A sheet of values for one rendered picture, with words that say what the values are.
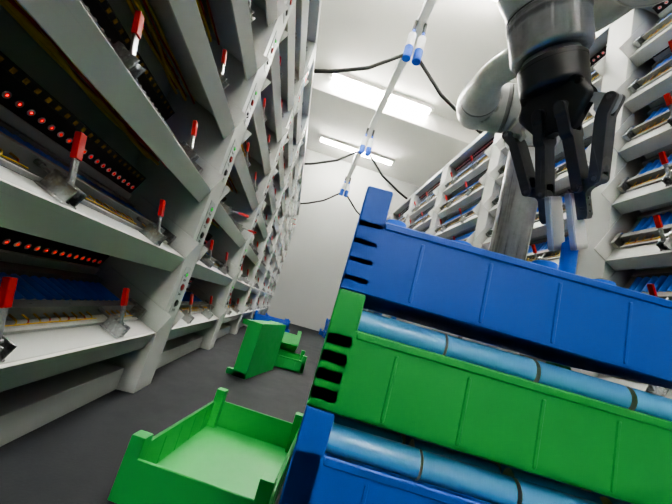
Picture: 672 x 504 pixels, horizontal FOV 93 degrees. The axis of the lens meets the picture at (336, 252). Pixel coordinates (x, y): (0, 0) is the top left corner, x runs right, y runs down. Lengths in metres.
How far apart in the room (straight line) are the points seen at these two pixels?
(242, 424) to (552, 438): 0.65
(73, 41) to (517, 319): 0.49
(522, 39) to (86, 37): 0.50
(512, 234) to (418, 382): 0.80
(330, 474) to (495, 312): 0.15
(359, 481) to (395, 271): 0.14
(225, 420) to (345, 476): 0.60
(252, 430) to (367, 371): 0.60
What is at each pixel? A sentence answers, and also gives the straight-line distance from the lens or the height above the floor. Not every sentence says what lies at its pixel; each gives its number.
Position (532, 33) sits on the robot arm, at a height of 0.68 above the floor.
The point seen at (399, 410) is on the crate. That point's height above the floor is 0.25.
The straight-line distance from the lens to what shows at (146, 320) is 0.91.
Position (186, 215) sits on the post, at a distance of 0.91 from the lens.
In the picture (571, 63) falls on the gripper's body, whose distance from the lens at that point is 0.50.
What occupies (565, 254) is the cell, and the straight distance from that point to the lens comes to 0.49.
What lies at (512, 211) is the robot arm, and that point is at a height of 0.71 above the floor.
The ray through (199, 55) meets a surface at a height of 0.69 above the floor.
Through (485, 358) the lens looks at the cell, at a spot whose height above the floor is 0.30.
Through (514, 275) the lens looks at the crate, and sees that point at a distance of 0.26.
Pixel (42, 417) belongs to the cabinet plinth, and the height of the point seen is 0.02.
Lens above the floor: 0.30
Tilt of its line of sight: 11 degrees up
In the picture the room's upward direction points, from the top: 16 degrees clockwise
